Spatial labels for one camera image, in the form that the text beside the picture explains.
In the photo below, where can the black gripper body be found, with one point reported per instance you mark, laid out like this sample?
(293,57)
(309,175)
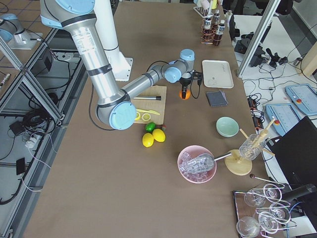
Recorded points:
(184,82)

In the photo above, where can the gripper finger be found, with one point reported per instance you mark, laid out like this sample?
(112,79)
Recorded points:
(184,93)

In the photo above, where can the orange mandarin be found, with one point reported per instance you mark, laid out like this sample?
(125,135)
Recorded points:
(188,95)

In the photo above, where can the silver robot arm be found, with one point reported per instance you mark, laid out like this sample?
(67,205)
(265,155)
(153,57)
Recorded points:
(11,28)
(79,19)

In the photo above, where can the steel muddler black tip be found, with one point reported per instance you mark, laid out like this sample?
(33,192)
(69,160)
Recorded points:
(157,98)

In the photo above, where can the bamboo cutting board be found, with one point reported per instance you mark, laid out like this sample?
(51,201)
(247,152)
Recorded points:
(155,105)

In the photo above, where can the cream rabbit tray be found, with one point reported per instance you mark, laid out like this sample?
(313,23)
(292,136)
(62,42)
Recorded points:
(217,74)

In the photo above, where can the grey folded cloth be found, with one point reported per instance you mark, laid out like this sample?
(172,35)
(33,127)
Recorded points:
(217,98)

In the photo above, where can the lemon slice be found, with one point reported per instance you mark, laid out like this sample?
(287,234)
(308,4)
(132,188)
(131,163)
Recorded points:
(146,117)

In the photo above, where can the green lime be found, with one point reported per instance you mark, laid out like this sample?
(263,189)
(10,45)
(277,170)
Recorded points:
(150,127)

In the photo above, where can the yellow plastic knife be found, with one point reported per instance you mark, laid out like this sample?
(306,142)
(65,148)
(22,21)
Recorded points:
(148,111)

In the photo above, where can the whole yellow lemon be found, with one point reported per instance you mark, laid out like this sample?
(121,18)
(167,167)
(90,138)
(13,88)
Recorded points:
(159,135)
(147,140)

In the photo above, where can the lemon half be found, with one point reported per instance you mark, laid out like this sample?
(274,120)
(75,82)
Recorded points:
(138,116)

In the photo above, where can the tea bottle white cap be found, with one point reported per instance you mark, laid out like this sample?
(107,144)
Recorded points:
(218,33)

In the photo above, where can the mint green bowl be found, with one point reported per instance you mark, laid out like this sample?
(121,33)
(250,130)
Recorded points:
(227,126)

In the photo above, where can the pink ice bowl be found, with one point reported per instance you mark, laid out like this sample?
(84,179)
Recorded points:
(186,164)

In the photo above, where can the steel ice scoop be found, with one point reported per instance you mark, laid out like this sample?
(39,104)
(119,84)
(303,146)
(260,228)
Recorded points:
(206,162)

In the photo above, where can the black power strip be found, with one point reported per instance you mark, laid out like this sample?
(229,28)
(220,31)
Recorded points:
(257,115)

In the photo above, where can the clear glass mug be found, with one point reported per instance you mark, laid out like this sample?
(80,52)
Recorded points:
(251,148)

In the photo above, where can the wooden cup stand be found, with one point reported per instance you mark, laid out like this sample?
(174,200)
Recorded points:
(237,164)

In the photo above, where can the blue teach pendant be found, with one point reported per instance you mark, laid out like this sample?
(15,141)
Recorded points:
(285,117)
(304,98)

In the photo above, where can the black laptop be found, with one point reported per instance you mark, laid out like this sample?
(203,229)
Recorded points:
(296,152)

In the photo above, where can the wine glass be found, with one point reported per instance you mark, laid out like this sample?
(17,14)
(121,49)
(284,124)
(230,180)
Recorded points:
(254,198)
(248,227)
(267,222)
(280,212)

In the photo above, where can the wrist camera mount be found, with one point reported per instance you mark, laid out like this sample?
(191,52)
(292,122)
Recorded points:
(198,76)

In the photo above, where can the copper wire bottle rack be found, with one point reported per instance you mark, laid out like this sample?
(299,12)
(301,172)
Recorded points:
(212,30)

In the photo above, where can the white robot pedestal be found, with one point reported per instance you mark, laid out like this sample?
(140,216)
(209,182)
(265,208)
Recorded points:
(121,66)

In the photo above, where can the aluminium frame post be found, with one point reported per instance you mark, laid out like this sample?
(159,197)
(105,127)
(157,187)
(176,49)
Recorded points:
(259,32)

